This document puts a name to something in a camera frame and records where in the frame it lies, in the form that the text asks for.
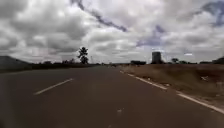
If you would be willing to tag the dark bushes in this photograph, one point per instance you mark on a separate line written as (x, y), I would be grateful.
(138, 62)

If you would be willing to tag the tall dark tree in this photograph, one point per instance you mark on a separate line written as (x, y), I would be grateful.
(83, 55)

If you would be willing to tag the grey cylindrical tower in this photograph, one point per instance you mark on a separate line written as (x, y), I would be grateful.
(156, 57)

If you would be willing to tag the dark low hedge line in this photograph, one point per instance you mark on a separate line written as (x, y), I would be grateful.
(50, 65)

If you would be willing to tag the dark hill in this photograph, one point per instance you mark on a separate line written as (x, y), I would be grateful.
(11, 62)

